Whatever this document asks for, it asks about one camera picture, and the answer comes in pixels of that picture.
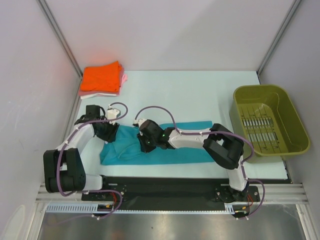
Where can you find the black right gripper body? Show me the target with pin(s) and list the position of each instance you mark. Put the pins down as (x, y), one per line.
(148, 144)

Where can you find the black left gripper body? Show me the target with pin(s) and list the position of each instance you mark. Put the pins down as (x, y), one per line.
(107, 131)

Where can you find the teal t shirt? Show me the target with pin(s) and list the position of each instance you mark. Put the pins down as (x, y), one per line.
(126, 150)

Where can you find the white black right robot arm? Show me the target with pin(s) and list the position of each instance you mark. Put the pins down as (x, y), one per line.
(223, 146)

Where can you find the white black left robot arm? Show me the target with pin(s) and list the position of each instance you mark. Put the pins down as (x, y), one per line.
(63, 167)

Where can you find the folded white t shirt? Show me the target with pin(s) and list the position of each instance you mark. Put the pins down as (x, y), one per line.
(93, 95)

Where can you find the folded orange t shirt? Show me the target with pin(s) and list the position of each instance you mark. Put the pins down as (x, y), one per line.
(105, 78)

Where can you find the folded pink t shirt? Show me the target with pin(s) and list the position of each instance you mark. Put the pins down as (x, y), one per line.
(123, 80)

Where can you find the olive green plastic basket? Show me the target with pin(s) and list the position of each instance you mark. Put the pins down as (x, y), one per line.
(265, 115)

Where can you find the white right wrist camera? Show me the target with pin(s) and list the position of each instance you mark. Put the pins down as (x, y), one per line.
(137, 122)

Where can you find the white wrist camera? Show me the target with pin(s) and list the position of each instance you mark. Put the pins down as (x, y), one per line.
(137, 122)
(112, 114)

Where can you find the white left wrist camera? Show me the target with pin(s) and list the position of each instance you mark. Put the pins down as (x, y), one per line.
(112, 114)

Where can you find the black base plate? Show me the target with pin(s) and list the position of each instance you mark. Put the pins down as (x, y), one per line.
(175, 194)

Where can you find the slotted grey cable duct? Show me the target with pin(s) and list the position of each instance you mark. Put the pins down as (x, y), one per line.
(97, 208)

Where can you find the aluminium rail profile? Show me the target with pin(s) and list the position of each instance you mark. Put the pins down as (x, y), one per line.
(274, 194)

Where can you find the aluminium corner post left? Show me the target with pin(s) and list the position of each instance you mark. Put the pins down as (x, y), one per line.
(54, 25)

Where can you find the aluminium corner post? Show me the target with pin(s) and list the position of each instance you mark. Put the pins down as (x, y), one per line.
(54, 25)
(279, 35)

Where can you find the aluminium corner post right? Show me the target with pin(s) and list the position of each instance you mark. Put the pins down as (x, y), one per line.
(279, 35)

